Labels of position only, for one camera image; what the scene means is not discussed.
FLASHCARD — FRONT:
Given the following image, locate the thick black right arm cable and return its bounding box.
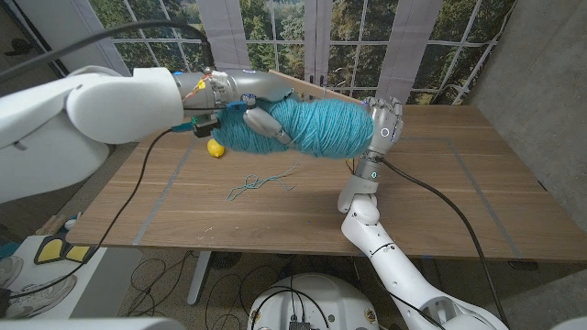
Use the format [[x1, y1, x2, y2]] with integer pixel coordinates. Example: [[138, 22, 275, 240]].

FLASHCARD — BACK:
[[379, 156, 511, 330]]

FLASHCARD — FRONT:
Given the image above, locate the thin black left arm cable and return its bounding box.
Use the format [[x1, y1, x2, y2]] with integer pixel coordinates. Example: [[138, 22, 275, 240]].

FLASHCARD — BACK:
[[6, 128, 173, 299]]

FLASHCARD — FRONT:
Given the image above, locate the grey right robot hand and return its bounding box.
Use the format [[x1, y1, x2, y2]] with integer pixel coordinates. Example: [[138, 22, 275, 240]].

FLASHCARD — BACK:
[[350, 95, 405, 182]]

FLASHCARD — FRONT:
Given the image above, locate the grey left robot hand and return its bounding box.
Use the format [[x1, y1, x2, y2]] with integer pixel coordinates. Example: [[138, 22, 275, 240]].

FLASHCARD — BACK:
[[173, 69, 299, 147]]

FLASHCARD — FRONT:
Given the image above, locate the black wall hook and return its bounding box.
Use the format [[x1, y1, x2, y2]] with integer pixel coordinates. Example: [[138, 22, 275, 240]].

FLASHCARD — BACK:
[[11, 38, 34, 57]]

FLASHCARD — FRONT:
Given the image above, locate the black floor cable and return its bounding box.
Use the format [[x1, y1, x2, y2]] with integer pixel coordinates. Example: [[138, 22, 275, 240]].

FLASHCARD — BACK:
[[123, 251, 294, 330]]

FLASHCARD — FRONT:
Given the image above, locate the wooden floor block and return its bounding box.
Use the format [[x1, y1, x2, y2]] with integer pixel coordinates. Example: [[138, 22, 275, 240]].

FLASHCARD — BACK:
[[35, 214, 69, 237]]

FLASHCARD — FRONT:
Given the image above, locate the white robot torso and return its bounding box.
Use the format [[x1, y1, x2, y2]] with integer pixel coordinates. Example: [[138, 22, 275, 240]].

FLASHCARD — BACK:
[[247, 273, 381, 330]]

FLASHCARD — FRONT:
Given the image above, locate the yellow black foot pedal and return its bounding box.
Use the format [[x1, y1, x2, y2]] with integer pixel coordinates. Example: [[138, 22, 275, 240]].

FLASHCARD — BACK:
[[34, 236, 100, 266]]

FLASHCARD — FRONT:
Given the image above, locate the black torso cable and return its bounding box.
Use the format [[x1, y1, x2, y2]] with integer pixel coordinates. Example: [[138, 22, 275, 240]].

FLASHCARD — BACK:
[[267, 274, 331, 330]]

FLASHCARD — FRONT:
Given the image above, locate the white table leg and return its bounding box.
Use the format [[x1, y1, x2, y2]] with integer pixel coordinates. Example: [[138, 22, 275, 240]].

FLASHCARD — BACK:
[[186, 250, 213, 306]]

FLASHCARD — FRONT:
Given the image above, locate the round black floor fan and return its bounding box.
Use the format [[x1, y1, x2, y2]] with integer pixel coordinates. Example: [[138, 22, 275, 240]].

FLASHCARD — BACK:
[[208, 251, 243, 270]]

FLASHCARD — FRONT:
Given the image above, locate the wooden rod with metal hook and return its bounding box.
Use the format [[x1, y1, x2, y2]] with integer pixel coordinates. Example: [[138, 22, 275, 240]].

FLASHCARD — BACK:
[[268, 67, 368, 107]]

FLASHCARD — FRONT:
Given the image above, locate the teal yarn skein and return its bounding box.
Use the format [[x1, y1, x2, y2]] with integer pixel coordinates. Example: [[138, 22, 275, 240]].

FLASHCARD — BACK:
[[211, 97, 375, 203]]

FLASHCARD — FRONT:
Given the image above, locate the white floor board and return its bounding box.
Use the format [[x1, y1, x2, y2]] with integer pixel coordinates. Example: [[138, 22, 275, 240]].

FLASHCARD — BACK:
[[0, 236, 143, 320]]

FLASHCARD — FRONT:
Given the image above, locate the yellow lemon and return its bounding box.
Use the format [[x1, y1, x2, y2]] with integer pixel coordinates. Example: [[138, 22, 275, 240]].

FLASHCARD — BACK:
[[206, 138, 226, 159]]

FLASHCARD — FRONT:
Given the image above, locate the grey sneaker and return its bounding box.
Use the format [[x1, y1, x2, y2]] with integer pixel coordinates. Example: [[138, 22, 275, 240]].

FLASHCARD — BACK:
[[5, 274, 78, 320], [0, 255, 24, 288]]

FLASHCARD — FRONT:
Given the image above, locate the printed window backdrop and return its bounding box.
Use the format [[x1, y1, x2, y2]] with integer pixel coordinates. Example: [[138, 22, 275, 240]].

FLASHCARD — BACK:
[[89, 0, 517, 120]]

